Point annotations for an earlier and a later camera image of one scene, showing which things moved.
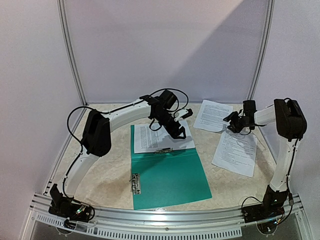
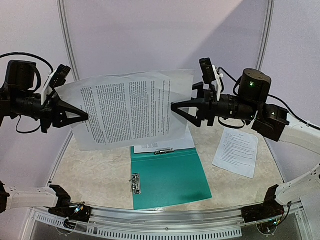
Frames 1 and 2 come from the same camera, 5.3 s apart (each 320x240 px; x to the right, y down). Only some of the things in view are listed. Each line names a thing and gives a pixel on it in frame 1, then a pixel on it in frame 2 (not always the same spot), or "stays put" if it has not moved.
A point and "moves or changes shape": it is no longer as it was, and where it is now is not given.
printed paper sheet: (211, 115) moves or changes shape
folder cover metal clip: (136, 183) stays put
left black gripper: (175, 135) to (53, 109)
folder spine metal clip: (163, 150) stays put
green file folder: (168, 179) stays put
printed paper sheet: (146, 141) stays put
